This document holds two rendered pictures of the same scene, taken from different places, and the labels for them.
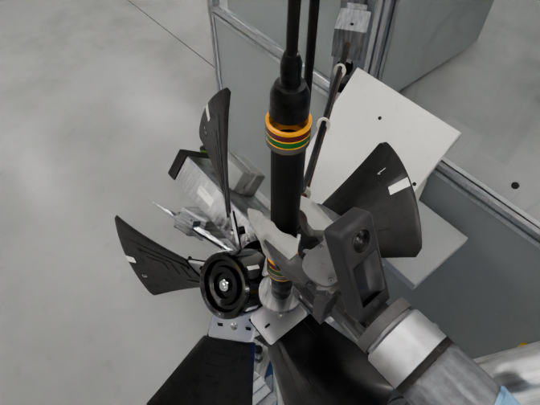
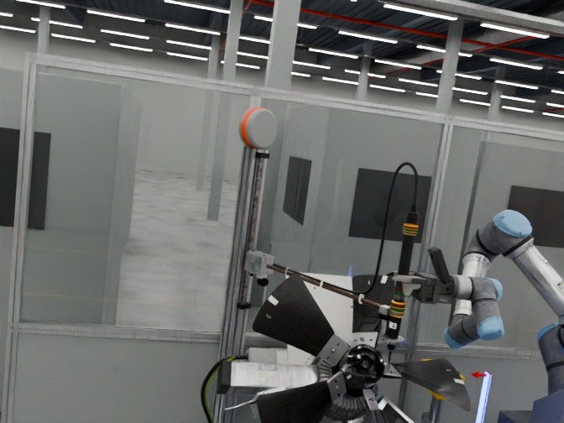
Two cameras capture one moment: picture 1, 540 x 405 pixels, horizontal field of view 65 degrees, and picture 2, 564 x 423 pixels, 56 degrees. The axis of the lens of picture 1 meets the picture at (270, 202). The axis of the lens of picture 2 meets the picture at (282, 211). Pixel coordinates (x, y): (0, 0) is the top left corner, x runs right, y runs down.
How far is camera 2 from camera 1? 1.57 m
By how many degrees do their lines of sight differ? 68
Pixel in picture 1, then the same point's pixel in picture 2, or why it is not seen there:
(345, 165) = not seen: hidden behind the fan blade
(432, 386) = (477, 281)
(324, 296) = (436, 285)
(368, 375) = (430, 365)
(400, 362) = (467, 281)
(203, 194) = (265, 374)
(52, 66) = not seen: outside the picture
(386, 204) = (388, 286)
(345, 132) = not seen: hidden behind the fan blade
